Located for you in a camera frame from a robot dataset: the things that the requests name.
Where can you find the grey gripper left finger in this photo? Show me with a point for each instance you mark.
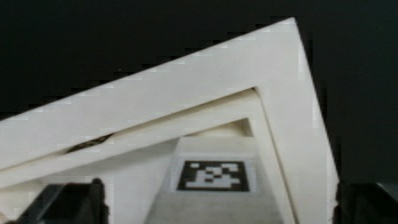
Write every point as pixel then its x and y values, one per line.
pixel 68 204

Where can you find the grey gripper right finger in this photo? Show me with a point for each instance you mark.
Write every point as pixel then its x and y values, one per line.
pixel 369 203

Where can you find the white leg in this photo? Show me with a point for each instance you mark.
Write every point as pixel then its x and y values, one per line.
pixel 216 190

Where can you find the white square tabletop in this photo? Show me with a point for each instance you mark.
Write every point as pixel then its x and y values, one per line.
pixel 127 159

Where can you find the white U-shaped fence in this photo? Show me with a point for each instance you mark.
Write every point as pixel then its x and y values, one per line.
pixel 255 63

